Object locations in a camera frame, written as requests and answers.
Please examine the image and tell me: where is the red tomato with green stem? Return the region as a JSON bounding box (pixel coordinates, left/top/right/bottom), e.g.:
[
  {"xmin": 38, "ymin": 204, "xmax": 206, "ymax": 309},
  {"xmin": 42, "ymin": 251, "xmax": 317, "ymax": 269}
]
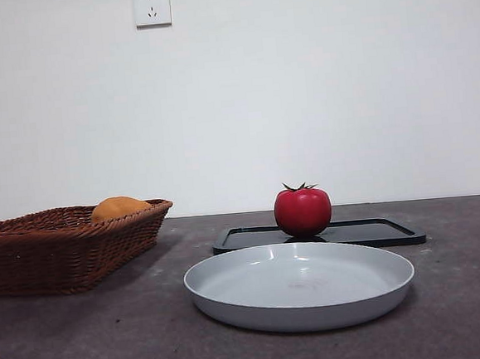
[{"xmin": 271, "ymin": 179, "xmax": 335, "ymax": 240}]

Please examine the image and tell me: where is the grey round plate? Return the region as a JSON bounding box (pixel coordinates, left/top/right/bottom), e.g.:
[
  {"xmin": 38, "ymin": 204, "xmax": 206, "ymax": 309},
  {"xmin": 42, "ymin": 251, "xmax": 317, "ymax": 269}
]
[{"xmin": 181, "ymin": 231, "xmax": 420, "ymax": 342}]

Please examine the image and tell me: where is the black rectangular tray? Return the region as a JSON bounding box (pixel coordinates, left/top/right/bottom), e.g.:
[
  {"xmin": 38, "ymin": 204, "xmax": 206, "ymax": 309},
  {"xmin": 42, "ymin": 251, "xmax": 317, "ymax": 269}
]
[{"xmin": 211, "ymin": 211, "xmax": 428, "ymax": 261}]

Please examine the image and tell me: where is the brown wicker basket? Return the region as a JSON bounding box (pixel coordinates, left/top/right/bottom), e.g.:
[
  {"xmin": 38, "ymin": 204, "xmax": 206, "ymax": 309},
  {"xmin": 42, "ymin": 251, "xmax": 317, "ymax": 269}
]
[{"xmin": 0, "ymin": 197, "xmax": 180, "ymax": 300}]

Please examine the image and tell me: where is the white wall socket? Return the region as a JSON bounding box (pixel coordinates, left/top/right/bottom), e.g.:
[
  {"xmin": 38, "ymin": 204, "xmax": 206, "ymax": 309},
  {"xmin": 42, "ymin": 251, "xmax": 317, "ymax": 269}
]
[{"xmin": 133, "ymin": 0, "xmax": 173, "ymax": 30}]

